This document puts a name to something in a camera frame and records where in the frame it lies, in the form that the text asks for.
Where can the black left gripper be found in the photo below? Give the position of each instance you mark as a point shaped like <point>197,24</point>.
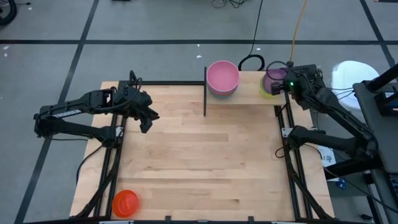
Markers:
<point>133,101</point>

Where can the orange translucent bowl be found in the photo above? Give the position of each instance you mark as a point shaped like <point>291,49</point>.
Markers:
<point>124,203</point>

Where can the blue bowl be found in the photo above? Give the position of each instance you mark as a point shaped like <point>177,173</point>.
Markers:
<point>222,93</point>

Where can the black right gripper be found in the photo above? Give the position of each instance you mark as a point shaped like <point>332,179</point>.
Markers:
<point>303,90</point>

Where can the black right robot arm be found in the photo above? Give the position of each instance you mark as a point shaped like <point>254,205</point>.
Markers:
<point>326,141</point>

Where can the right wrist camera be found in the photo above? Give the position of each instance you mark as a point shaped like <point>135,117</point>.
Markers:
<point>292,84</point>

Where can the black aluminium rig frame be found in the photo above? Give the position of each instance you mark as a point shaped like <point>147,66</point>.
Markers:
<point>171,83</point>

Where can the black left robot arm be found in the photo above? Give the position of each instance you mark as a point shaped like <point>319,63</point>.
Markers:
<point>71,107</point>

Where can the purple translucent bowl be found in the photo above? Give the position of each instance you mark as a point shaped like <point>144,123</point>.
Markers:
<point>273,76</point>

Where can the white paper sign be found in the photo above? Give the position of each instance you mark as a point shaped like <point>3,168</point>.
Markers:
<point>326,160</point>

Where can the black wheel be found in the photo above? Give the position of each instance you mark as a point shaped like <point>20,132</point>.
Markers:
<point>7,14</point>

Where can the white round bin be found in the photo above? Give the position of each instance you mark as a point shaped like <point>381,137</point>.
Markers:
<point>354,81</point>

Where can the silver aluminium bracket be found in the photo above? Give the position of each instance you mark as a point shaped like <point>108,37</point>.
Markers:
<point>116,222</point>
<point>289,222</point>

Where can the small blue item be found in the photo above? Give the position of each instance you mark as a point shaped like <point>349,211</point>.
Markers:
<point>341,184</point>

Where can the wooden shelf black metal frame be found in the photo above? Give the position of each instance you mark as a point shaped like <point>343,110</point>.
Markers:
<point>248,90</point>

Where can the pink bowl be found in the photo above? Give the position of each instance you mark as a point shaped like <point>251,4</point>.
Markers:
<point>222,76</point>

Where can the coral red bowl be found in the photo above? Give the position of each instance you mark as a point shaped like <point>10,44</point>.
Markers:
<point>223,95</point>

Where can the teal bowl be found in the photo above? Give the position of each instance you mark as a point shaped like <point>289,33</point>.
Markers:
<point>222,97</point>

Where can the yellow bowl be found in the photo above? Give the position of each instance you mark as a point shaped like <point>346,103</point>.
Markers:
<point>264,91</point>

